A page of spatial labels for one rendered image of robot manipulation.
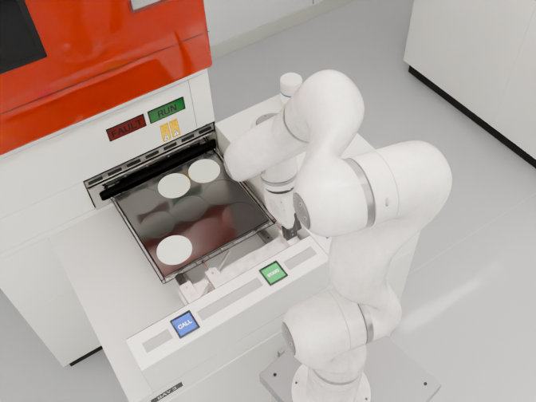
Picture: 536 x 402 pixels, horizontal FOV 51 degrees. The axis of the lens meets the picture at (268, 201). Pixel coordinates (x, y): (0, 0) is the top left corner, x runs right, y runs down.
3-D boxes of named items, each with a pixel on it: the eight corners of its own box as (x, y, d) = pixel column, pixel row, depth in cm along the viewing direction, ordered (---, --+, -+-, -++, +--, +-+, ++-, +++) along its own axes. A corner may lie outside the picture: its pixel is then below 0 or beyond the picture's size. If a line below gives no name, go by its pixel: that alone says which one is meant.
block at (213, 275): (205, 277, 157) (204, 271, 154) (216, 271, 158) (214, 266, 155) (219, 298, 152) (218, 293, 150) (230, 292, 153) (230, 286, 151)
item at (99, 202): (95, 206, 178) (86, 187, 171) (216, 149, 192) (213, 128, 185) (96, 210, 177) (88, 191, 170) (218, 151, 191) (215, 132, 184)
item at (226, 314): (136, 363, 148) (124, 340, 137) (309, 262, 165) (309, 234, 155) (152, 393, 143) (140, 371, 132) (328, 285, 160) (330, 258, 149)
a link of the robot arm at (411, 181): (306, 314, 116) (376, 289, 120) (332, 367, 109) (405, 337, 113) (328, 142, 77) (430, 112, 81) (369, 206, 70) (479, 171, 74)
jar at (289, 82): (276, 100, 189) (275, 77, 182) (293, 92, 191) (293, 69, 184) (288, 112, 185) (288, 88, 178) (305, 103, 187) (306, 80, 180)
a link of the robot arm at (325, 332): (375, 372, 120) (392, 317, 102) (295, 405, 116) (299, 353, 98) (348, 325, 128) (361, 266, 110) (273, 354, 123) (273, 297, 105)
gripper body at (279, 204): (254, 175, 128) (262, 211, 136) (278, 197, 121) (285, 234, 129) (281, 161, 131) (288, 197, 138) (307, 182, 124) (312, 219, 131)
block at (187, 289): (179, 291, 154) (178, 285, 152) (191, 285, 155) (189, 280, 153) (194, 313, 150) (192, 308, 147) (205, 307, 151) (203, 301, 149)
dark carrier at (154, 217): (115, 198, 174) (114, 196, 174) (211, 151, 185) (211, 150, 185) (164, 277, 155) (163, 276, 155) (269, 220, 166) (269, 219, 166)
